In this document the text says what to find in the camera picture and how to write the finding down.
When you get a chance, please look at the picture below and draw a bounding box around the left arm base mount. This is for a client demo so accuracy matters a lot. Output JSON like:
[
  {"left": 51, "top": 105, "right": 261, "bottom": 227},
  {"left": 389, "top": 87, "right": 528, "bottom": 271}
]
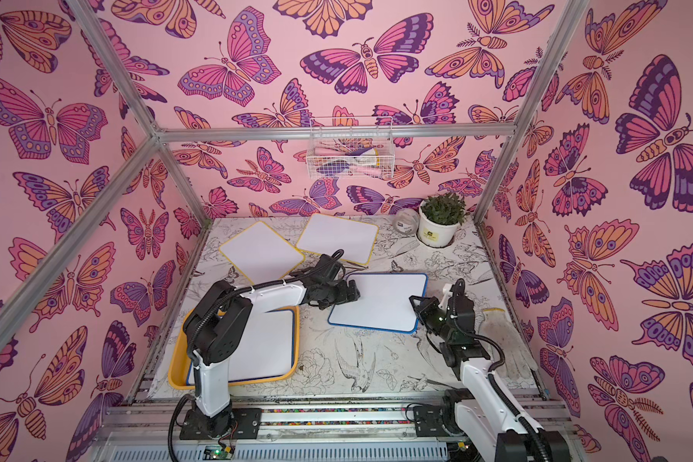
[{"left": 180, "top": 407, "right": 263, "bottom": 441}]

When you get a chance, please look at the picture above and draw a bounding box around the yellow-framed whiteboard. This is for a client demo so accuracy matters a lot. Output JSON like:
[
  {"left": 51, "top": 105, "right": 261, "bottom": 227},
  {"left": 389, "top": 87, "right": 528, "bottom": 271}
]
[
  {"left": 219, "top": 221, "right": 305, "bottom": 284},
  {"left": 296, "top": 214, "right": 379, "bottom": 266}
]

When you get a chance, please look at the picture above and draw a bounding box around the white wire wall basket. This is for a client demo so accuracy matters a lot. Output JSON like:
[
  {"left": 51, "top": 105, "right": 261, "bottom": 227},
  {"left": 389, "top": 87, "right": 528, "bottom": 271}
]
[{"left": 304, "top": 115, "right": 396, "bottom": 180}]

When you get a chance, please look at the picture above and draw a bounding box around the green circuit board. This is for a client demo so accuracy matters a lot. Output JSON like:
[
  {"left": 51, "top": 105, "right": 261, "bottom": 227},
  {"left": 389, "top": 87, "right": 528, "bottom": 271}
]
[{"left": 203, "top": 446, "right": 234, "bottom": 461}]

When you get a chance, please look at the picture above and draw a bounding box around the clear tape roll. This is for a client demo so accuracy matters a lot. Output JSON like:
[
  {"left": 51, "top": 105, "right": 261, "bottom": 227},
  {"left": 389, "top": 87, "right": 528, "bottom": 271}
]
[{"left": 393, "top": 208, "right": 420, "bottom": 236}]

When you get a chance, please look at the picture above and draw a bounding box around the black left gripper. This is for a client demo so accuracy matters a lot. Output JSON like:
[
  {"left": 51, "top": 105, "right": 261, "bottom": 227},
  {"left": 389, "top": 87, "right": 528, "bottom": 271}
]
[{"left": 320, "top": 281, "right": 363, "bottom": 311}]

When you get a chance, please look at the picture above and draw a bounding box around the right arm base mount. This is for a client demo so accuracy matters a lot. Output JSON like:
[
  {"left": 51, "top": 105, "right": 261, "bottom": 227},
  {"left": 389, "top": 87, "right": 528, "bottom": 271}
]
[{"left": 403, "top": 389, "right": 493, "bottom": 441}]

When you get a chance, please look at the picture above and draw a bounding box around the white knit work glove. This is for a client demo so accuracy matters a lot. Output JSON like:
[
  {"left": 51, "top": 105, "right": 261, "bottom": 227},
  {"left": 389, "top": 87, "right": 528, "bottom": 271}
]
[{"left": 479, "top": 308, "right": 538, "bottom": 381}]

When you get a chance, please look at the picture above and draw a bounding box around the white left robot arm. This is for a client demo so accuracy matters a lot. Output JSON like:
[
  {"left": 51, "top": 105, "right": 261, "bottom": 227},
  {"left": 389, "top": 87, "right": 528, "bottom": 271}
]
[{"left": 167, "top": 249, "right": 360, "bottom": 447}]

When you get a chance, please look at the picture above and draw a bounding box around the aluminium cage frame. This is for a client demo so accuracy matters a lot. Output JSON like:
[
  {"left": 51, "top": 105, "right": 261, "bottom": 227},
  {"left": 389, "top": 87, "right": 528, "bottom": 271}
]
[{"left": 0, "top": 0, "right": 590, "bottom": 462}]

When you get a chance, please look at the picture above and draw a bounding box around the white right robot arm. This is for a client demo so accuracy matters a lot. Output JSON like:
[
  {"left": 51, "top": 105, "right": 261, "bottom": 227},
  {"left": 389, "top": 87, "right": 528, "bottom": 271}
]
[{"left": 405, "top": 278, "right": 572, "bottom": 461}]

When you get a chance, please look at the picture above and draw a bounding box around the aluminium rail base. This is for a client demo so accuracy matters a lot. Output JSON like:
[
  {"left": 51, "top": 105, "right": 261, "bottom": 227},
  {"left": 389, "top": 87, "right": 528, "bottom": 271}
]
[{"left": 89, "top": 389, "right": 590, "bottom": 462}]

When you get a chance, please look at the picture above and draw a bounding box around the potted green plant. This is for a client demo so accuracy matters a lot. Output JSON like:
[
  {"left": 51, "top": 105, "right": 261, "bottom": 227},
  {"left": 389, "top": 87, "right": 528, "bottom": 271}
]
[{"left": 417, "top": 192, "right": 467, "bottom": 248}]

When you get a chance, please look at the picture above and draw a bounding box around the yellow storage tray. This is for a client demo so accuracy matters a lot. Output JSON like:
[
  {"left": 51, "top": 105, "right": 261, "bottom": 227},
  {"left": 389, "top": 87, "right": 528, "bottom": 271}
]
[{"left": 166, "top": 304, "right": 301, "bottom": 391}]

